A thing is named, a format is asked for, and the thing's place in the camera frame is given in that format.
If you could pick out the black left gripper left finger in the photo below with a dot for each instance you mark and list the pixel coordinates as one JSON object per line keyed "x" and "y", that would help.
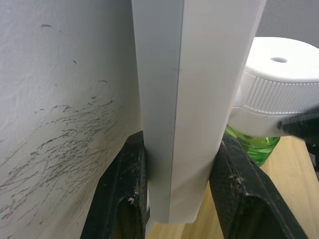
{"x": 119, "y": 189}

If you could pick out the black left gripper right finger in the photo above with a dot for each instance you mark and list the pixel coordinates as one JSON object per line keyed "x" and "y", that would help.
{"x": 239, "y": 199}

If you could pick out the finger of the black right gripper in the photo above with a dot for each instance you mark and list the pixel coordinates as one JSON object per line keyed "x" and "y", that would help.
{"x": 301, "y": 124}

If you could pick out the green liquid bottle without cap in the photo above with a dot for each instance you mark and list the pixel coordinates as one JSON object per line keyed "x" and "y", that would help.
{"x": 259, "y": 147}

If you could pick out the white power strip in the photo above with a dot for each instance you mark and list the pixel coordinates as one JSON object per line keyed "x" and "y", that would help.
{"x": 194, "y": 99}

